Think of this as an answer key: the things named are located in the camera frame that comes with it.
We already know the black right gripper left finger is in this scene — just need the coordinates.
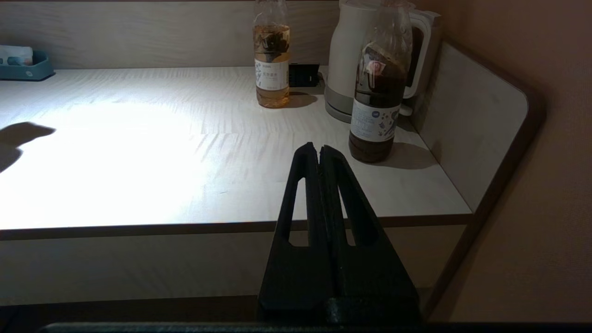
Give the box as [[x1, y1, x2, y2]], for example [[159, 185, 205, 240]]
[[257, 142, 335, 310]]

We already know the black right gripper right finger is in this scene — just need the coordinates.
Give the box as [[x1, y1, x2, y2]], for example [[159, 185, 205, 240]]
[[320, 145, 421, 323]]

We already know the dark tea plastic bottle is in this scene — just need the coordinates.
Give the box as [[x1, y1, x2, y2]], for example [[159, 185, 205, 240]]
[[348, 0, 414, 163]]

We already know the grey kettle base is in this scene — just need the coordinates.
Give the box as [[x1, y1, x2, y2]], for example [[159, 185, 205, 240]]
[[324, 86, 414, 123]]

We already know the black recessed power socket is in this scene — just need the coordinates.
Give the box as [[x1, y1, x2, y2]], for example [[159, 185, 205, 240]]
[[288, 63, 321, 87]]

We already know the light tea plastic bottle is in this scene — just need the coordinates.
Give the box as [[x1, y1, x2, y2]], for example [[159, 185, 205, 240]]
[[253, 0, 292, 109]]

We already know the white electric kettle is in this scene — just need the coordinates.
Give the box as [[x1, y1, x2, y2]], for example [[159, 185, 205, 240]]
[[327, 0, 442, 100]]

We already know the small blue sachet tray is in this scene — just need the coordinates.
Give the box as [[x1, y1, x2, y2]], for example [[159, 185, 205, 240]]
[[0, 50, 55, 81]]

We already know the white sachet packet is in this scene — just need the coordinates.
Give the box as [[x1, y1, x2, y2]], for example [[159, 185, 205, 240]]
[[0, 45, 34, 65]]

